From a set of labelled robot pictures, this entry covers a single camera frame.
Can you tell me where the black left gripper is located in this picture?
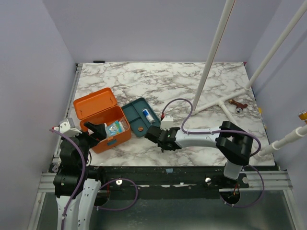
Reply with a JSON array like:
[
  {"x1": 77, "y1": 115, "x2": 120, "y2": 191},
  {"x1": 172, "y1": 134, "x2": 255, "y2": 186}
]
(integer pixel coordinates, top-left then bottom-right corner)
[{"x1": 62, "y1": 121, "x2": 106, "y2": 168}]

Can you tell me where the teal divided tray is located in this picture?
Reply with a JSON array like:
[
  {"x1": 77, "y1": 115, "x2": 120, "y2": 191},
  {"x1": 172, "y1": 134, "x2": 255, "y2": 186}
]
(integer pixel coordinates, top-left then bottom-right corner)
[{"x1": 121, "y1": 97, "x2": 161, "y2": 138}]

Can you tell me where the clear gauze pad packet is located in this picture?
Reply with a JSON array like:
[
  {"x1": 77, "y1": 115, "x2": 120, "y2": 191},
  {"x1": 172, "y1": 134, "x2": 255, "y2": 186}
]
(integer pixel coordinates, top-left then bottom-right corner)
[{"x1": 118, "y1": 117, "x2": 129, "y2": 132}]

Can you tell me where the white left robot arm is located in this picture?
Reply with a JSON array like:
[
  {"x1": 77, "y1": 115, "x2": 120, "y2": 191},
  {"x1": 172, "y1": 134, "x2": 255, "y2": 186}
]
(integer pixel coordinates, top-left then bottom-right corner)
[{"x1": 51, "y1": 119, "x2": 106, "y2": 230}]

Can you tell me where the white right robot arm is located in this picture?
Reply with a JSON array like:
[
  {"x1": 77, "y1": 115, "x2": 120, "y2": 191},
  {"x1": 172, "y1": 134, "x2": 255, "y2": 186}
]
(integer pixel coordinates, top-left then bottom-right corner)
[{"x1": 145, "y1": 121, "x2": 254, "y2": 188}]

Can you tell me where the orange medicine kit box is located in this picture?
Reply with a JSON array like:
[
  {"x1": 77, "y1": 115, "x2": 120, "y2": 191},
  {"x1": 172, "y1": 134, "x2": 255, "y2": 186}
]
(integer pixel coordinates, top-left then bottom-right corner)
[{"x1": 73, "y1": 88, "x2": 131, "y2": 154}]

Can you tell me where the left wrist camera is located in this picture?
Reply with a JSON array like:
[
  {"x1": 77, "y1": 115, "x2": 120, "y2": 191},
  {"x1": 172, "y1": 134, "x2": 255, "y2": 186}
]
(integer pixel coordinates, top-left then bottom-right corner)
[{"x1": 52, "y1": 117, "x2": 81, "y2": 137}]

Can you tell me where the white PVC pipe frame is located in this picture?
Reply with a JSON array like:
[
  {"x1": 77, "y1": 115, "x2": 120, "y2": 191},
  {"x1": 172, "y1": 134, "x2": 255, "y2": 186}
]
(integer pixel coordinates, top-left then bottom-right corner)
[{"x1": 188, "y1": 0, "x2": 307, "y2": 150}]

